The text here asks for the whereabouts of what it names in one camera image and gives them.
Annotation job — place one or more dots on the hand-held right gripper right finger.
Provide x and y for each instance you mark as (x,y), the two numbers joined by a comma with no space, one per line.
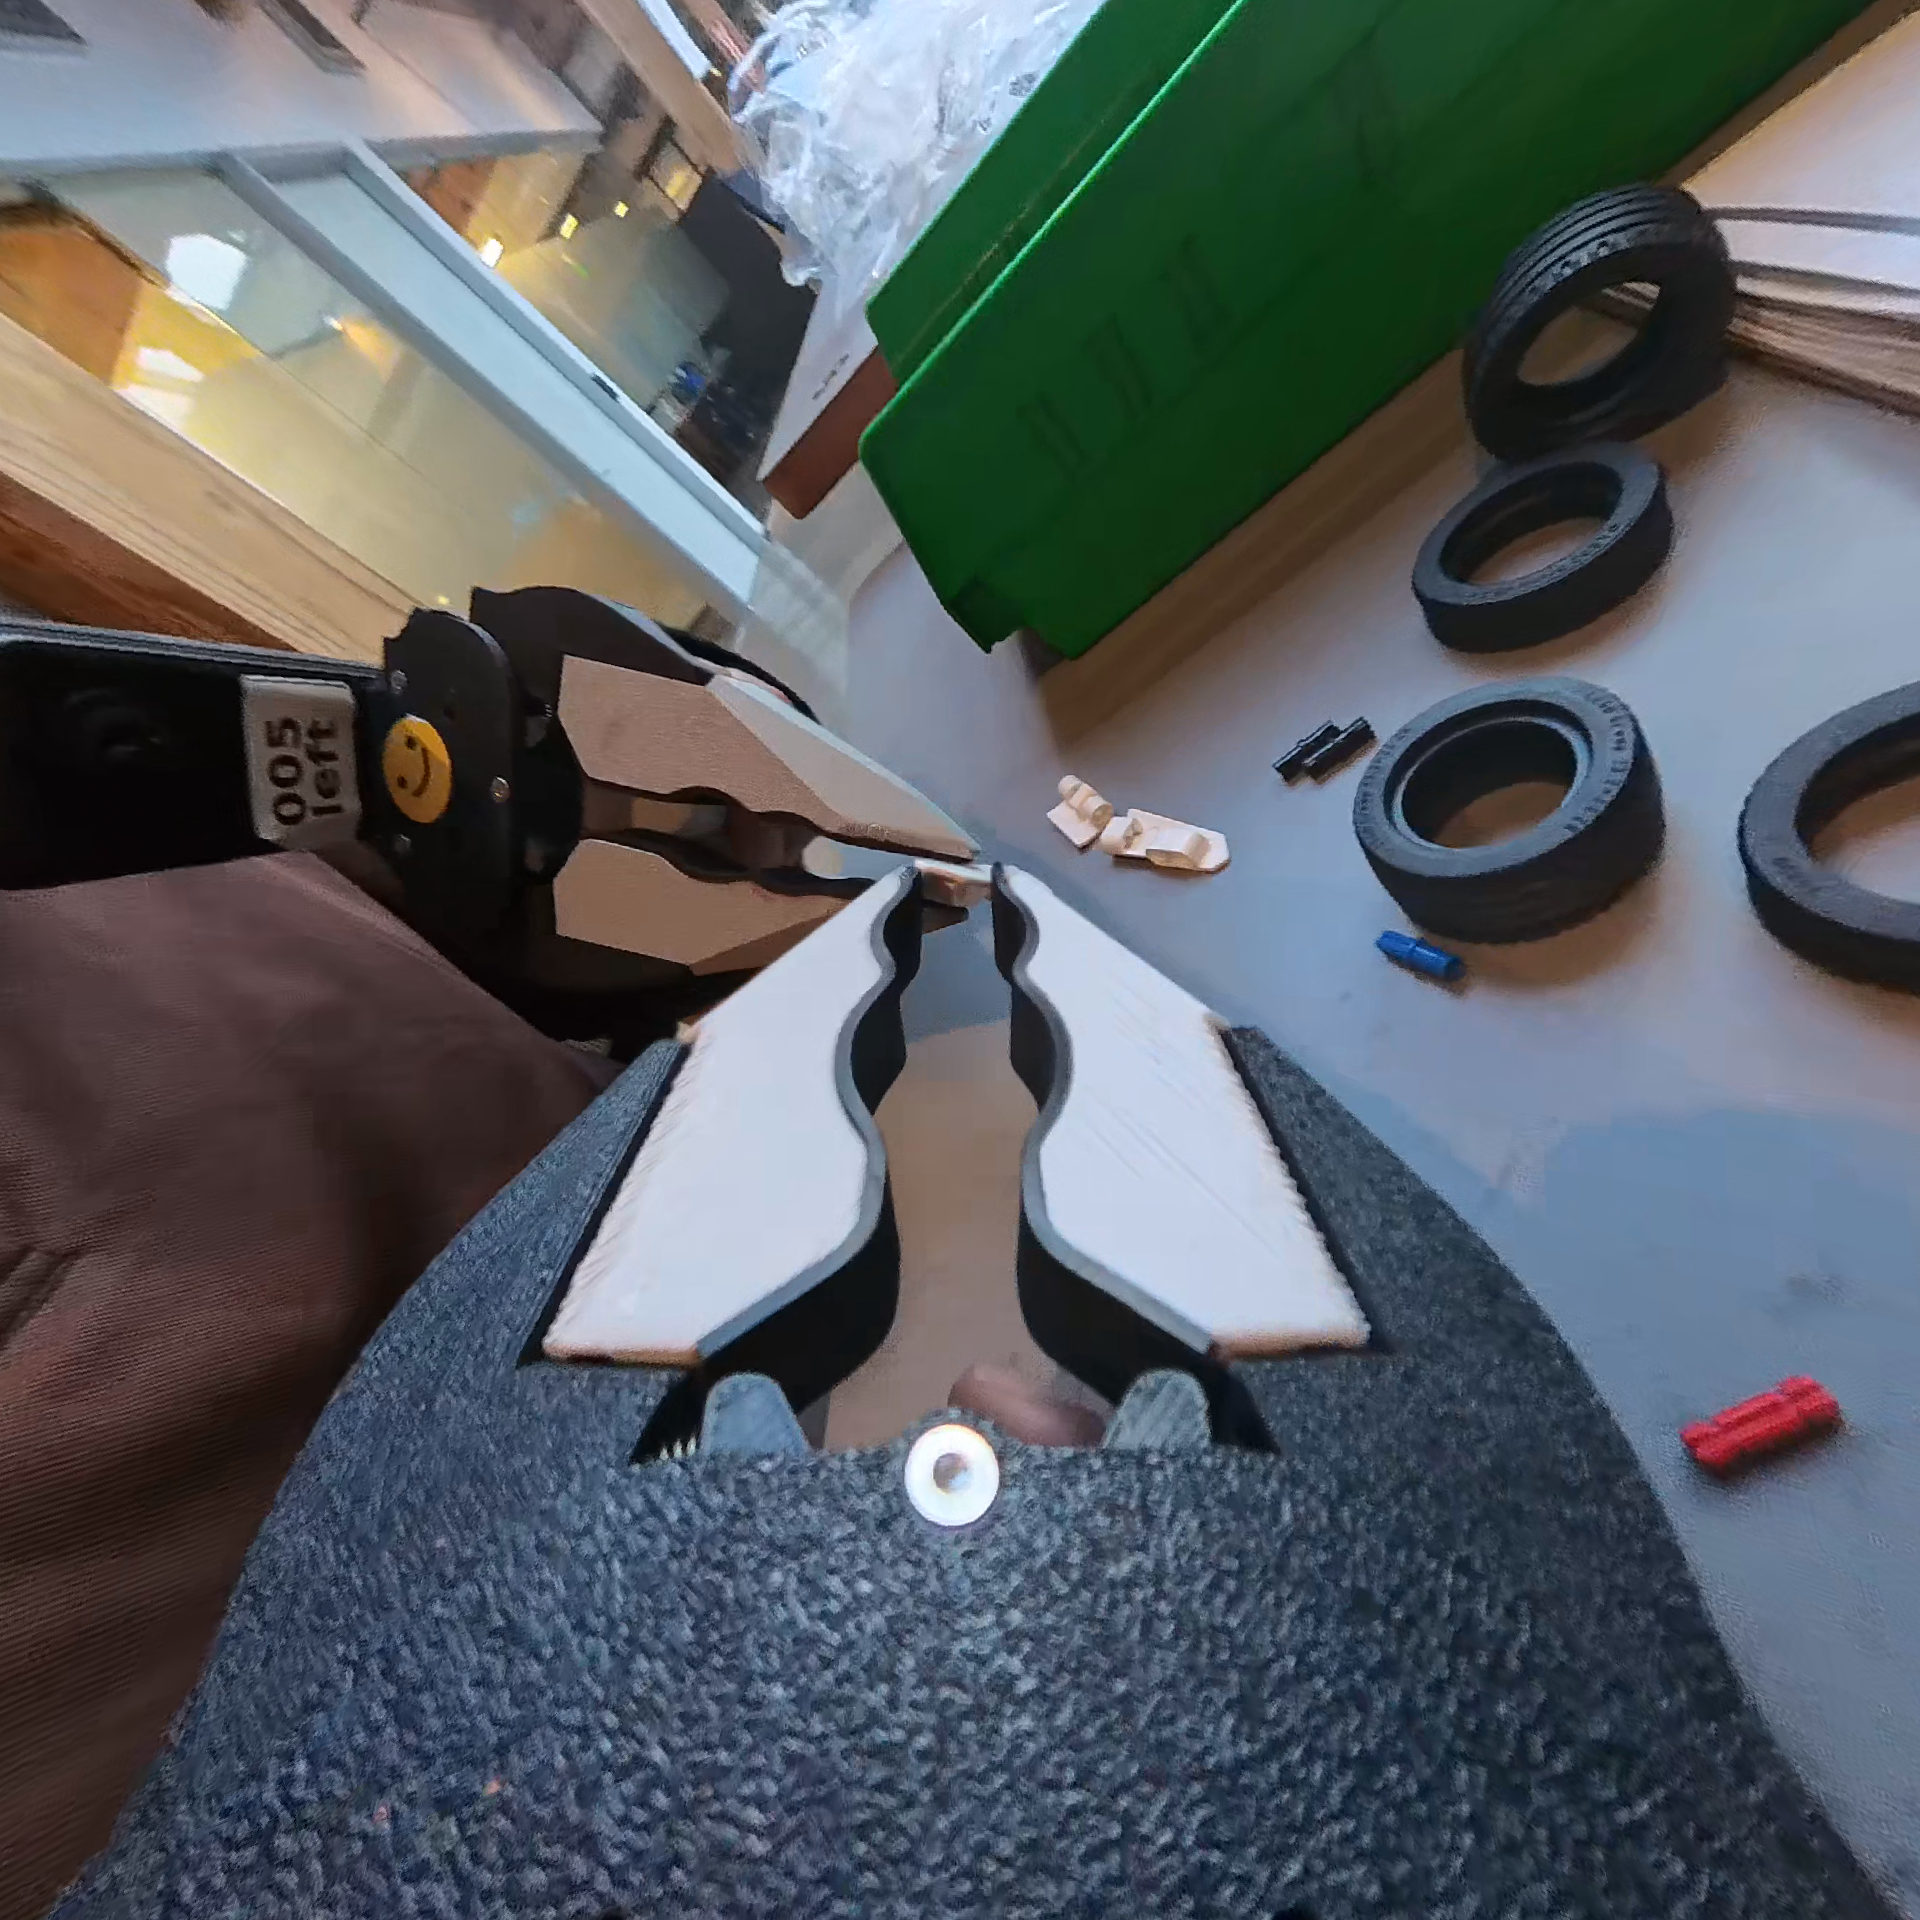
(1186,1188)

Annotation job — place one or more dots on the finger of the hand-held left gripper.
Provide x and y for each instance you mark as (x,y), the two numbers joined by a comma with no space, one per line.
(708,737)
(661,917)

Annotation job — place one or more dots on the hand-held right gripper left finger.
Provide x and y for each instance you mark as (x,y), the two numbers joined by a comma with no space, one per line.
(719,1188)

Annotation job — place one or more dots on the white toy brick piece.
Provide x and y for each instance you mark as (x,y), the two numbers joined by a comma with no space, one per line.
(1082,813)
(1174,844)
(955,877)

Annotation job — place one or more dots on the green plastic bin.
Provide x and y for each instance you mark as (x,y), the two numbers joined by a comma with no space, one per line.
(1201,451)

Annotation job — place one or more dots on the grey desk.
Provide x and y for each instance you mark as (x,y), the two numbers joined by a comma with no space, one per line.
(1575,1170)

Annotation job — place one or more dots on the wooden beam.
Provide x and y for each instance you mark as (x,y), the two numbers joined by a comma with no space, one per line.
(91,495)

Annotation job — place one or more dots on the blue toy pin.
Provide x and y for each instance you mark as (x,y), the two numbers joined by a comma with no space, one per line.
(1417,954)

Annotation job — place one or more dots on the black rubber toy tire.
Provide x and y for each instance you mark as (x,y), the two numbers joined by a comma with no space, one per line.
(1622,227)
(1500,900)
(1778,886)
(1500,616)

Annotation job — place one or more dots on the glass window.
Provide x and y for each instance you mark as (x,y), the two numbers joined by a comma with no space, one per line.
(376,378)

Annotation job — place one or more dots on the black toy pin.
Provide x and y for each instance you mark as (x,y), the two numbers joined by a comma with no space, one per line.
(1342,740)
(1305,752)

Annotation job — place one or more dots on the tan wooden board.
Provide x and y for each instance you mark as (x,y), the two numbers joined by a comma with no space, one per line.
(1201,632)

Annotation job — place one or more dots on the red toy pin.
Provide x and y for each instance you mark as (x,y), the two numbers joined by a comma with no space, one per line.
(1759,1423)

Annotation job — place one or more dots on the clear plastic bag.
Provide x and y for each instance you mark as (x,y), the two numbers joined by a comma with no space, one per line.
(900,106)

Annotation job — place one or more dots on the open instruction book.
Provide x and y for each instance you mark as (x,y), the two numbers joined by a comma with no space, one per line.
(1847,325)

